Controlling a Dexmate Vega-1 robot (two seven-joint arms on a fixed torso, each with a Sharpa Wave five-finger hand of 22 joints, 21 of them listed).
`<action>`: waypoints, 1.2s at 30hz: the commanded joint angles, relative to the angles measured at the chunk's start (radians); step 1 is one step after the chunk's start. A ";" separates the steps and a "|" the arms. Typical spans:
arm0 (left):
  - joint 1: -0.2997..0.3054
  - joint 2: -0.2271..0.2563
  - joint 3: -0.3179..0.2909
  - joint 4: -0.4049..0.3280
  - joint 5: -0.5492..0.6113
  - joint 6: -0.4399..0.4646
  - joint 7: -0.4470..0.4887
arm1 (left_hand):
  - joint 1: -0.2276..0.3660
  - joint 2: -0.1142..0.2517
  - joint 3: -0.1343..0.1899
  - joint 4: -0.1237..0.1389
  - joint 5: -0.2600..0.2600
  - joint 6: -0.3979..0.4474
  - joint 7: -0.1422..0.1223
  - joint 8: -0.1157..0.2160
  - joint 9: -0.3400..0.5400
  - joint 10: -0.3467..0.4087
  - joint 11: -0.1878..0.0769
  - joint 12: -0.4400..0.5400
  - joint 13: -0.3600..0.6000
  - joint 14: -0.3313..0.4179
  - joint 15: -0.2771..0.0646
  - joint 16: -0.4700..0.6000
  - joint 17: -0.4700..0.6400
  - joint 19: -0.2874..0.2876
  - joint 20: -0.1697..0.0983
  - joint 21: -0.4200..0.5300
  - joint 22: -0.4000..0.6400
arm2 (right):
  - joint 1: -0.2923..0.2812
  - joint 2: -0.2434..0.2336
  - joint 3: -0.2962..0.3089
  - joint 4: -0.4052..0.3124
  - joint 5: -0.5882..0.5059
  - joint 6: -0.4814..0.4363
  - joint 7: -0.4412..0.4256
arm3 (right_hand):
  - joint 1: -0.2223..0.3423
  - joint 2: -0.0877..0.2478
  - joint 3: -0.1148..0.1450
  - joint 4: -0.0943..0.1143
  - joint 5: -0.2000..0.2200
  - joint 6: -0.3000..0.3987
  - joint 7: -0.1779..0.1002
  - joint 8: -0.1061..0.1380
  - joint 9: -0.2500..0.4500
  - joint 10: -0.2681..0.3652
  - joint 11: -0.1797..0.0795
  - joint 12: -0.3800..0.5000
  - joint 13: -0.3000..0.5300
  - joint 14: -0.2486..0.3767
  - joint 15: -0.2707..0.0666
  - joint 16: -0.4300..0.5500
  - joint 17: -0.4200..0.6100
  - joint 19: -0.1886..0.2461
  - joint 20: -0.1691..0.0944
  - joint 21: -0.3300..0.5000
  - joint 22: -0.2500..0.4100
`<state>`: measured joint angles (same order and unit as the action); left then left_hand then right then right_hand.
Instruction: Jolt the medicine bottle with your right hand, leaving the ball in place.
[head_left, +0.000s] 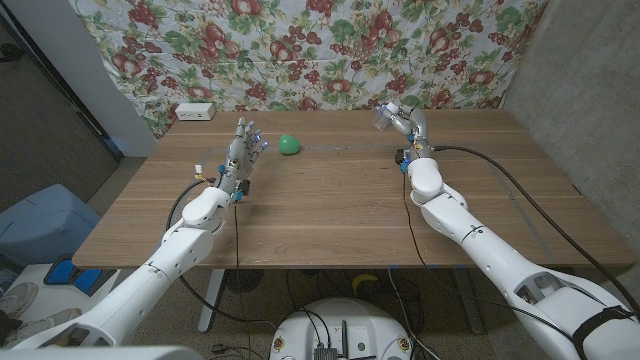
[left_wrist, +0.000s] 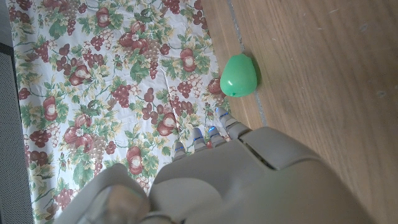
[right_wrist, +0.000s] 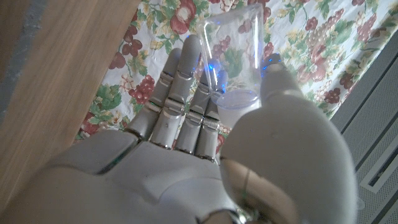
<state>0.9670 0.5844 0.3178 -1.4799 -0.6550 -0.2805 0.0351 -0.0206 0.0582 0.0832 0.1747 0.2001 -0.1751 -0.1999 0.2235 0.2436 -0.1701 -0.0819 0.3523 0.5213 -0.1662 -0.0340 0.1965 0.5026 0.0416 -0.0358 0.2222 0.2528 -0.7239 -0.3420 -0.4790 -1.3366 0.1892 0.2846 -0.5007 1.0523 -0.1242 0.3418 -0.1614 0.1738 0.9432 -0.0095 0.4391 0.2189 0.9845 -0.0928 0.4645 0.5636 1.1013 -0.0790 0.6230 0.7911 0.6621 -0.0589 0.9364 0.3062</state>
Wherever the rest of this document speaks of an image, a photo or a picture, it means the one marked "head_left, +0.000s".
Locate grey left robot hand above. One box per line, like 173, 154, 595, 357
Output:
215, 117, 270, 201

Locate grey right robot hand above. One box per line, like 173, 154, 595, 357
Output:
377, 102, 436, 161

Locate clear medicine bottle white cap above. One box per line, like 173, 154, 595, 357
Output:
372, 103, 400, 133

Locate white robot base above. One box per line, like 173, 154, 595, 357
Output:
268, 297, 414, 360

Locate green ball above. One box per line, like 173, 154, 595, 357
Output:
277, 133, 302, 156

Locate white power strip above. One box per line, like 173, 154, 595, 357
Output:
174, 102, 217, 122

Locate black round fan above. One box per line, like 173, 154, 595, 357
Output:
223, 268, 265, 294

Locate floral fruit print backdrop cloth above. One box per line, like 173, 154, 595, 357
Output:
67, 0, 549, 141

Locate white table leg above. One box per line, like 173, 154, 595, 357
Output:
197, 268, 226, 334

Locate yellow curved object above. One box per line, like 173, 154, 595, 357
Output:
351, 272, 380, 295

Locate grey table leg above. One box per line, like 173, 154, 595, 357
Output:
452, 267, 485, 335

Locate blue plastic bin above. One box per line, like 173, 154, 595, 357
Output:
0, 183, 103, 266

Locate blue foot pedals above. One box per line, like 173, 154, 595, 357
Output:
43, 257, 117, 296

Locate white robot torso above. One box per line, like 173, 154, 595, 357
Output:
0, 344, 201, 360

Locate grey sneaker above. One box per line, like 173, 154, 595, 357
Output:
4, 307, 82, 346
0, 282, 39, 319

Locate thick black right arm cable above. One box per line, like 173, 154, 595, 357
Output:
432, 144, 640, 314

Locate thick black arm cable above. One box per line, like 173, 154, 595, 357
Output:
432, 144, 640, 314
165, 178, 276, 334

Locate thin black left wrist cable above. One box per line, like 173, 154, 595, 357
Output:
232, 199, 254, 360

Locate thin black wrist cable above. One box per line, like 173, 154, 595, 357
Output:
401, 169, 576, 344
232, 199, 254, 360

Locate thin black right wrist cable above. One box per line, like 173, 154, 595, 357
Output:
401, 169, 576, 344

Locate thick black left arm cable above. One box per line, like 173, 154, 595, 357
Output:
165, 178, 276, 334

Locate black arm strap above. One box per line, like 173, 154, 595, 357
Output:
572, 305, 636, 360

